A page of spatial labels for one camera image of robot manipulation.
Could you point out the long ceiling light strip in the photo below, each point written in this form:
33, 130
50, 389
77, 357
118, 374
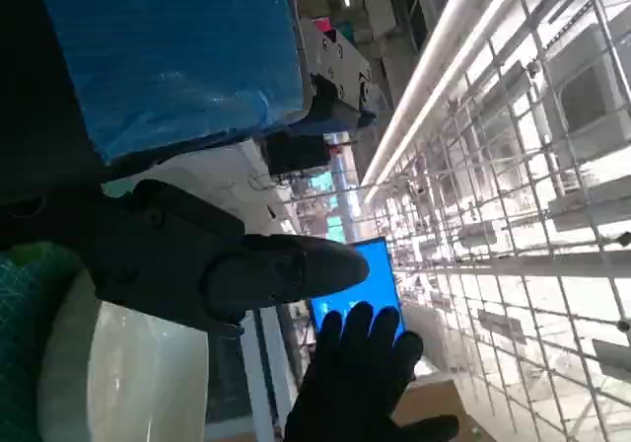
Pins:
434, 82

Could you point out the green cutting mat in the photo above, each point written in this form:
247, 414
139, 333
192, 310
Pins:
20, 323

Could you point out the white bolted machine part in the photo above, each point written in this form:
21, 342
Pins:
340, 57

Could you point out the white plate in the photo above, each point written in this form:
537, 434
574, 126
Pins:
123, 378

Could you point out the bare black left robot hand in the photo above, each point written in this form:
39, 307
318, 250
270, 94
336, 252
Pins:
162, 42

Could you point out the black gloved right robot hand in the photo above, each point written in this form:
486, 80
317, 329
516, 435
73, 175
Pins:
355, 378

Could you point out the blue lit screen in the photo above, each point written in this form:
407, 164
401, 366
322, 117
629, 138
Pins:
370, 274

